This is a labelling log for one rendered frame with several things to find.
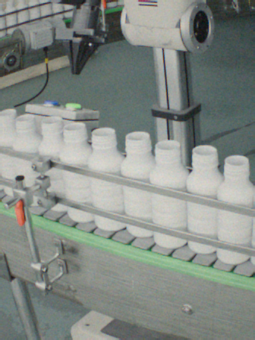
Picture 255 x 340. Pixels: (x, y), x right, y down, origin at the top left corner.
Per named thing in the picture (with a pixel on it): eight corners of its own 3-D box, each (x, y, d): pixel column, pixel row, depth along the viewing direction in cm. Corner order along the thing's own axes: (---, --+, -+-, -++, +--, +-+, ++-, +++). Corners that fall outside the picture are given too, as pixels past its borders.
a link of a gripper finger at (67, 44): (83, 76, 123) (90, 31, 121) (55, 73, 127) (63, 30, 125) (104, 77, 128) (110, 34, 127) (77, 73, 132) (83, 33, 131)
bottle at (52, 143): (82, 196, 119) (71, 112, 112) (77, 213, 114) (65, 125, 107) (50, 197, 120) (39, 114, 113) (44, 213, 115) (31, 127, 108)
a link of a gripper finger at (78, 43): (74, 75, 124) (81, 31, 122) (48, 72, 128) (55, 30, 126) (96, 76, 129) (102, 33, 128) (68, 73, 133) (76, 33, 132)
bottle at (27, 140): (16, 203, 119) (3, 122, 112) (35, 190, 123) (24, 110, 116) (39, 211, 116) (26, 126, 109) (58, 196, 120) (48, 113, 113)
